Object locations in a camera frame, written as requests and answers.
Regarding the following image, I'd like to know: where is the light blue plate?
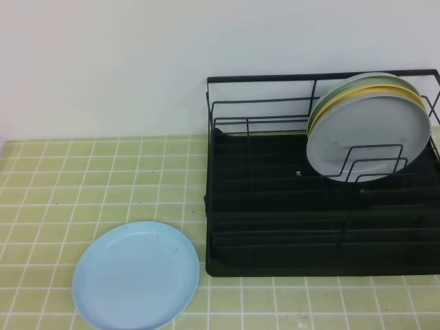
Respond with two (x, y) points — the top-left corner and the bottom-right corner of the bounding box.
(71, 221), (200, 329)

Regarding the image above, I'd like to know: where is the grey plate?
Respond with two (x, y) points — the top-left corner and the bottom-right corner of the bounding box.
(307, 93), (430, 182)

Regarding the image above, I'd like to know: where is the yellow plate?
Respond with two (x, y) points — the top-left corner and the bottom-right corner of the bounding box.
(307, 85), (426, 135)

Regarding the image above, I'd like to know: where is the green plate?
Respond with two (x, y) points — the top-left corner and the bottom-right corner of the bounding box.
(307, 72), (421, 134)

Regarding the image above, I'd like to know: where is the black wire dish rack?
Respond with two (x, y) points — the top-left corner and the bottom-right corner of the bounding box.
(205, 69), (439, 277)

